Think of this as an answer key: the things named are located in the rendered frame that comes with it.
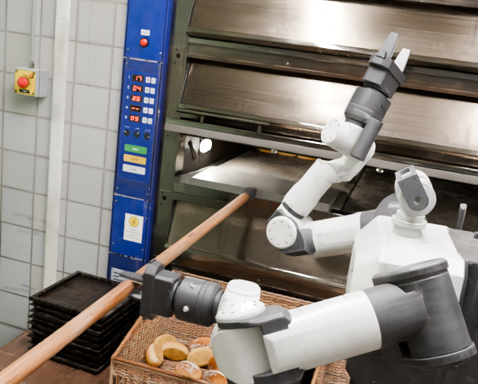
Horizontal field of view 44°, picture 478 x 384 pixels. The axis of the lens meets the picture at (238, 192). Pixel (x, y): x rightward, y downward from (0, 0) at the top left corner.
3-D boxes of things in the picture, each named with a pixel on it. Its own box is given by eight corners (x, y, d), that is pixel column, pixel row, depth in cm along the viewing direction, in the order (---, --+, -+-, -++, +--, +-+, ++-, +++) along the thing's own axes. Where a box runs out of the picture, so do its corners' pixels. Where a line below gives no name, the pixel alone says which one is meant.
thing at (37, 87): (24, 93, 229) (26, 66, 226) (47, 97, 226) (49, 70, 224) (12, 94, 222) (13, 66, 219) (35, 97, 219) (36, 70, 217)
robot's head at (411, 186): (437, 198, 110) (419, 161, 109) (443, 209, 102) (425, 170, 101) (405, 211, 112) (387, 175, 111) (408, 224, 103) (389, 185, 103)
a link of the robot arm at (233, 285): (222, 320, 120) (215, 339, 107) (229, 276, 120) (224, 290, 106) (253, 326, 120) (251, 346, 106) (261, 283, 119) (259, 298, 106)
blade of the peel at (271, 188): (327, 212, 203) (328, 203, 203) (179, 182, 217) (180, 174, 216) (341, 190, 237) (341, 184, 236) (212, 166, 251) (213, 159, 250)
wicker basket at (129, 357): (165, 334, 229) (171, 267, 223) (307, 371, 216) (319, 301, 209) (104, 401, 184) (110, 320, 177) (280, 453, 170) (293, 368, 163)
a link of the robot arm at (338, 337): (239, 414, 83) (390, 370, 85) (216, 325, 83) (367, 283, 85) (233, 387, 95) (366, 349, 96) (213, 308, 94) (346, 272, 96)
